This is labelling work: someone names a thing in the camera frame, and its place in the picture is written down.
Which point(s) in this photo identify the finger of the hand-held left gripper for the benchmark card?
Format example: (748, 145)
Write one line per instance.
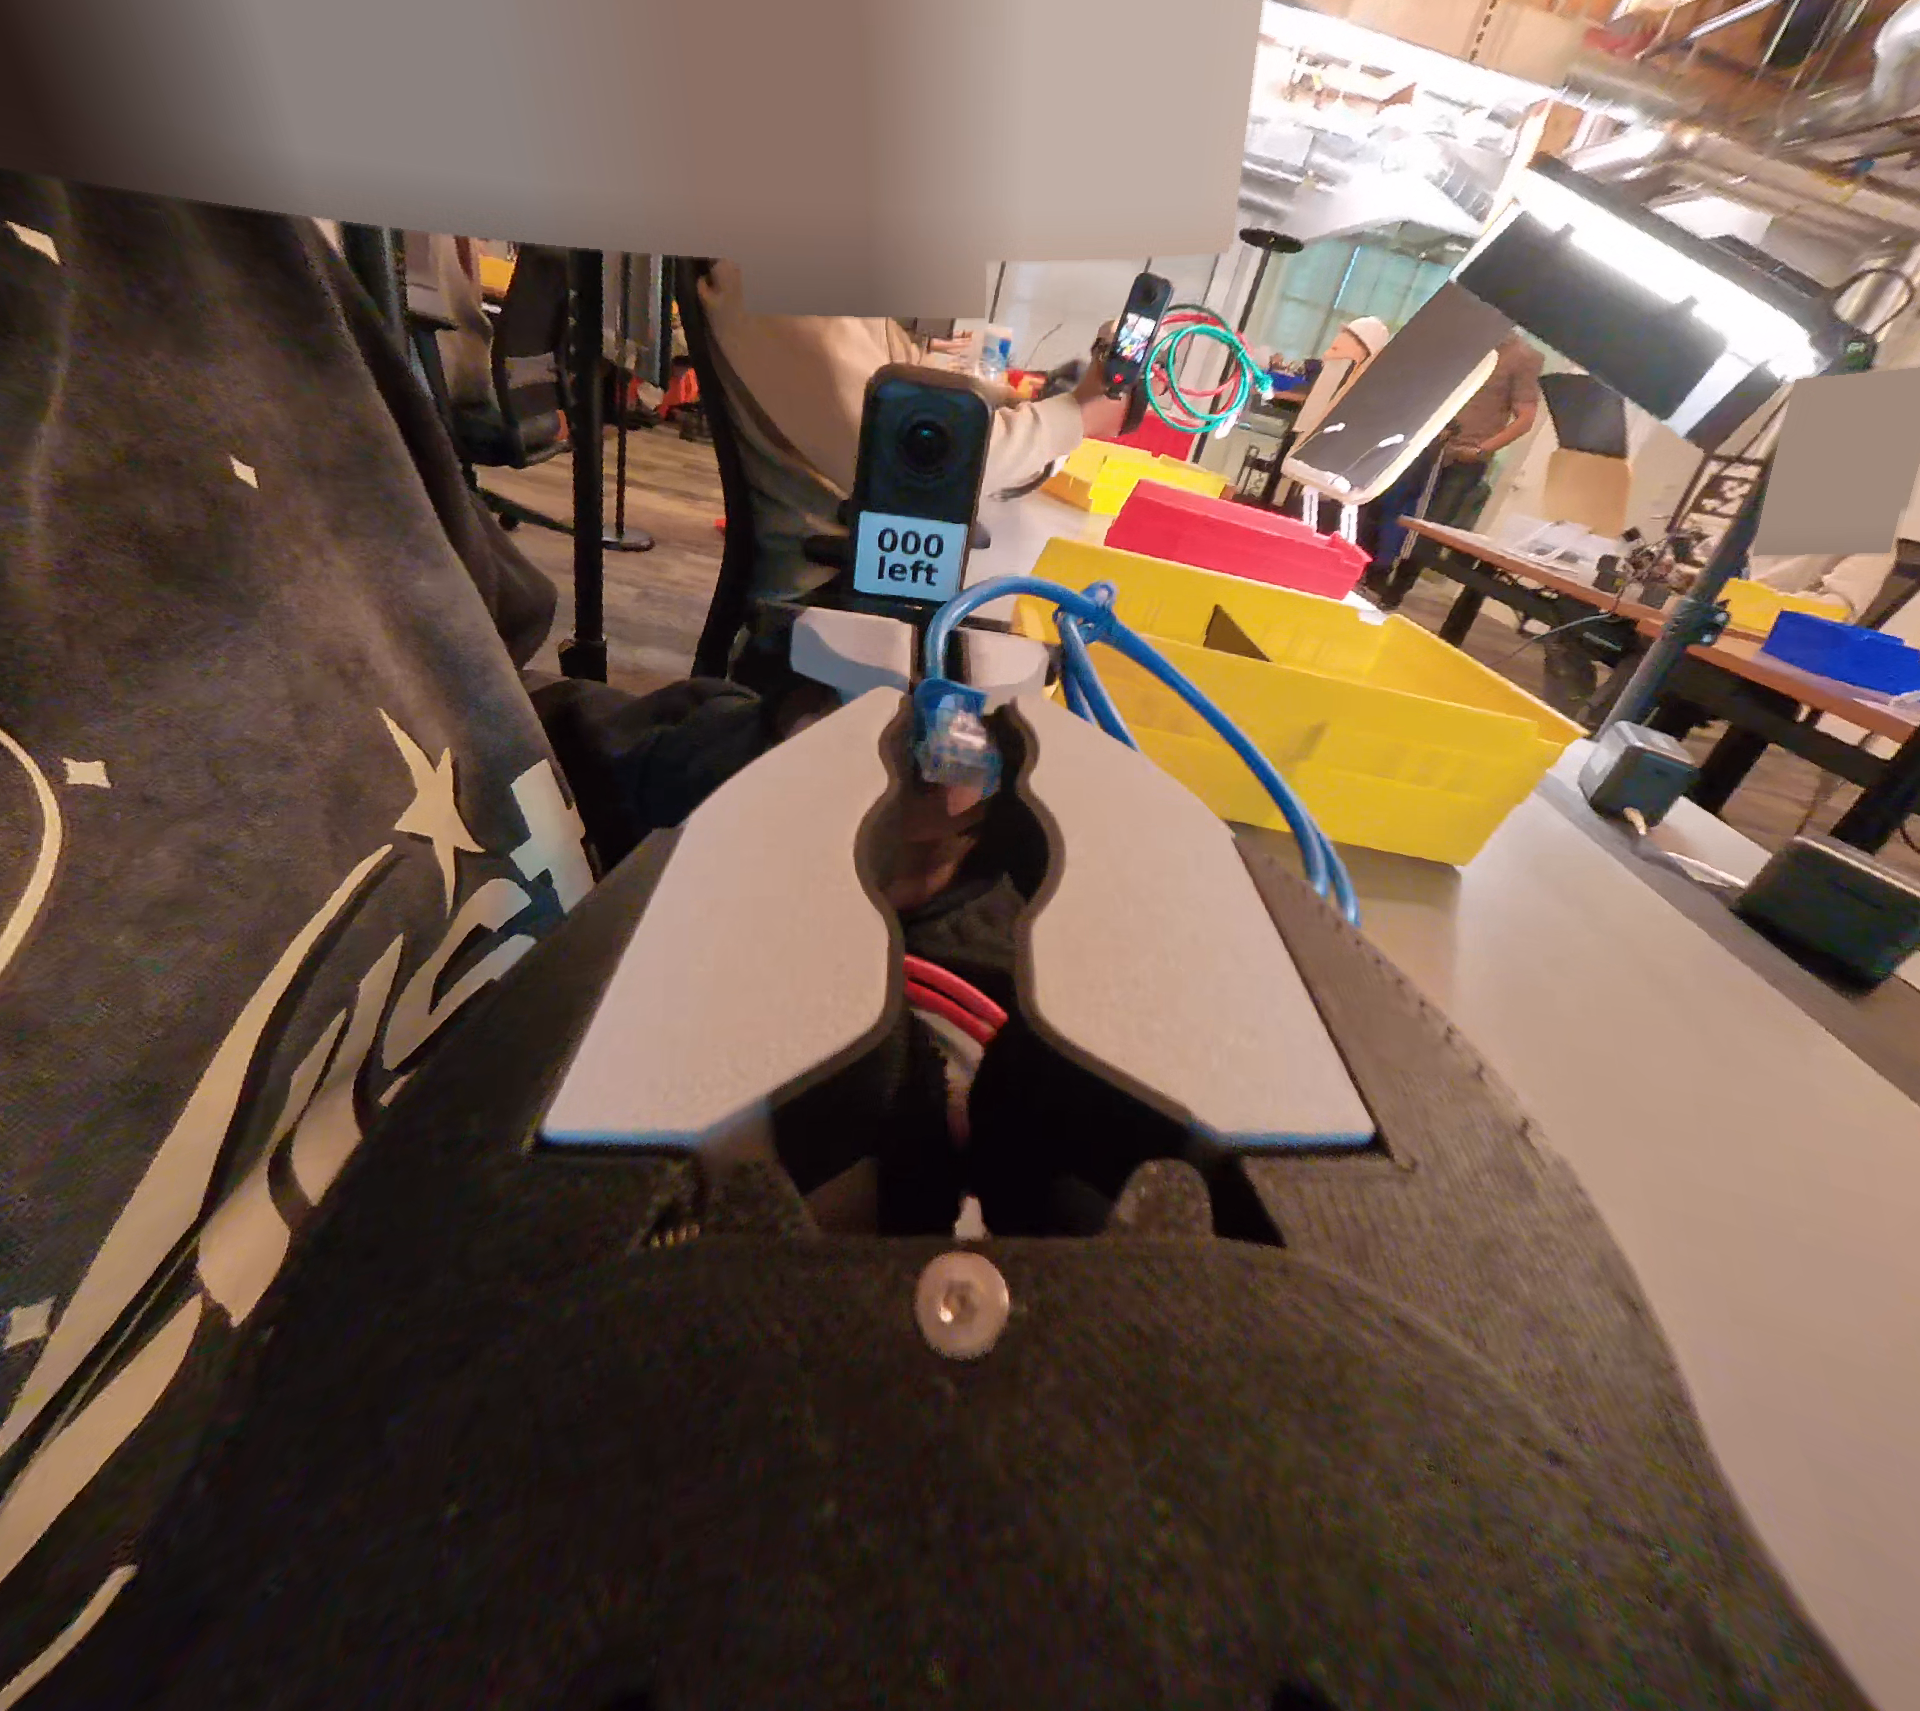
(1004, 663)
(848, 655)

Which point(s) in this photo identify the yellow plastic bin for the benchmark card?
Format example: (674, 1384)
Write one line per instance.
(1784, 605)
(1124, 475)
(1351, 723)

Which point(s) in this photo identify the black and white light bar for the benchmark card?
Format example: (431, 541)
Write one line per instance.
(1620, 301)

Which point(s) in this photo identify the blue plastic bin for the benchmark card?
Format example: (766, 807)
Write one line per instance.
(1844, 655)

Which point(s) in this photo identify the black bin divider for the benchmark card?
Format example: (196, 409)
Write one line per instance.
(1238, 635)

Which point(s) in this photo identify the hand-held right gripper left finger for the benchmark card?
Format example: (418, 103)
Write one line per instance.
(735, 977)

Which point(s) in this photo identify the grey metal pole with clamp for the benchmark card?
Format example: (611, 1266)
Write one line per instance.
(1694, 603)

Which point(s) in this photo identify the wooden background desk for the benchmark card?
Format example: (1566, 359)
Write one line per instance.
(1574, 573)

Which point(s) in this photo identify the person's left hand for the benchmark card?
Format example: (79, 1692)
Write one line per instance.
(930, 857)

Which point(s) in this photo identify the red plastic bin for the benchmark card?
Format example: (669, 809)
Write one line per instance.
(1231, 535)

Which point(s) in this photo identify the black stanchion post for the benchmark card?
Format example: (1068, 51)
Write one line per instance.
(585, 467)

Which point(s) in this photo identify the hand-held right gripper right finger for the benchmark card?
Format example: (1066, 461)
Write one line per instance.
(1184, 977)

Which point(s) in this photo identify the silver ventilation duct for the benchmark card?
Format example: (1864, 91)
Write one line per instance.
(1635, 145)

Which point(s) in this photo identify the black power cube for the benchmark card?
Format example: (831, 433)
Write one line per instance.
(1643, 767)
(1830, 909)

